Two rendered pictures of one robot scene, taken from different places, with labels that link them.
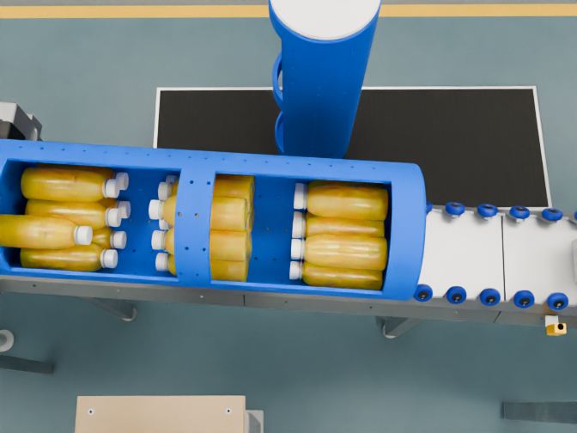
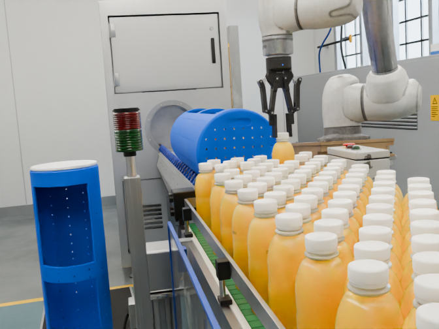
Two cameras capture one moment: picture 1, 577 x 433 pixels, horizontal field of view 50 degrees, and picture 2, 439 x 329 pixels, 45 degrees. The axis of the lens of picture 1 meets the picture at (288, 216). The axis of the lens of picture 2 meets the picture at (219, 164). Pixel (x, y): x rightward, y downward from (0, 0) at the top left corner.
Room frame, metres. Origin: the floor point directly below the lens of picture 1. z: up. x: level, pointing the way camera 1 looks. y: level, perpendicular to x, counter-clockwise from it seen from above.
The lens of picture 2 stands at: (0.89, 2.25, 1.26)
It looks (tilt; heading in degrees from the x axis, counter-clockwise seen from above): 7 degrees down; 256
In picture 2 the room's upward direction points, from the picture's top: 4 degrees counter-clockwise
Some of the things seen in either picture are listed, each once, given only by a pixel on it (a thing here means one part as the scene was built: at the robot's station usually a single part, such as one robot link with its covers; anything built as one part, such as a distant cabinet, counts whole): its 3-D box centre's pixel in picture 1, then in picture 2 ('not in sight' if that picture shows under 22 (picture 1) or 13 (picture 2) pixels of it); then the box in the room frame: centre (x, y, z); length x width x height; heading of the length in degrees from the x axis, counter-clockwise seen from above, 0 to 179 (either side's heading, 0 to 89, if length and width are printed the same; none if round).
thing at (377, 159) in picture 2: not in sight; (357, 165); (0.13, 0.89, 1.05); 0.20 x 0.10 x 0.10; 86
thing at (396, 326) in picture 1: (404, 319); not in sight; (0.27, -0.38, 0.31); 0.06 x 0.06 x 0.63; 86
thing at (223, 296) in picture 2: not in sight; (223, 281); (0.67, 1.37, 0.94); 0.03 x 0.02 x 0.08; 86
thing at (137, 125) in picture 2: not in sight; (127, 121); (0.79, 1.02, 1.23); 0.06 x 0.06 x 0.04
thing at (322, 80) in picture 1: (317, 80); (74, 264); (0.98, -0.09, 0.59); 0.28 x 0.28 x 0.88
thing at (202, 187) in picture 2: not in sight; (208, 200); (0.57, 0.83, 0.99); 0.07 x 0.07 x 0.18
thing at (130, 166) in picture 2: not in sight; (129, 142); (0.79, 1.02, 1.18); 0.06 x 0.06 x 0.16
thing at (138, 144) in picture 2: not in sight; (129, 140); (0.79, 1.02, 1.18); 0.06 x 0.06 x 0.05
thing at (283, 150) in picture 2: not in sight; (283, 167); (0.32, 0.79, 1.05); 0.07 x 0.07 x 0.18
